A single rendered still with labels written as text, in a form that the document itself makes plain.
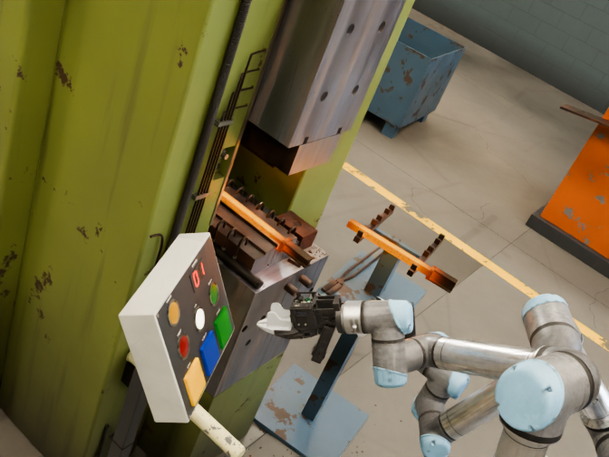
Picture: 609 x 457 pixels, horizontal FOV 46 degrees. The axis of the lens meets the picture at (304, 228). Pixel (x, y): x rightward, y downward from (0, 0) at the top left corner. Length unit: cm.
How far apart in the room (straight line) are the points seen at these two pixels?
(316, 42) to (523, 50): 801
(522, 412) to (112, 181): 112
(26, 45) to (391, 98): 411
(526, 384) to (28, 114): 139
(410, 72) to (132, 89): 403
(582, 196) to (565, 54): 432
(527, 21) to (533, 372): 845
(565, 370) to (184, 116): 97
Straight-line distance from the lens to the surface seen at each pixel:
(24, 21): 188
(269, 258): 211
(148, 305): 147
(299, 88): 176
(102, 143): 188
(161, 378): 153
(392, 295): 266
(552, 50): 954
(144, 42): 171
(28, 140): 206
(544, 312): 186
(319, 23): 172
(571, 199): 541
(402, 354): 162
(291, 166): 188
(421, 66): 557
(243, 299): 207
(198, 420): 204
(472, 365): 161
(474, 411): 186
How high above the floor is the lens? 215
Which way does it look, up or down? 31 degrees down
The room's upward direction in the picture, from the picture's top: 23 degrees clockwise
